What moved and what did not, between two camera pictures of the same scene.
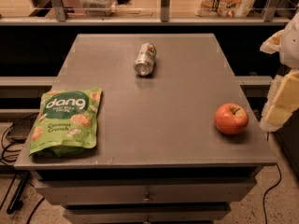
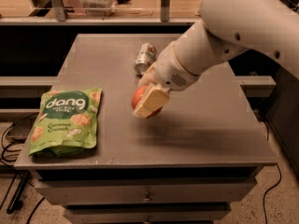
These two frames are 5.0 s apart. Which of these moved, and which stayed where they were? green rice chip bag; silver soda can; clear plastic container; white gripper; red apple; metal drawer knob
Moved: red apple; white gripper
Stayed: clear plastic container; metal drawer knob; silver soda can; green rice chip bag
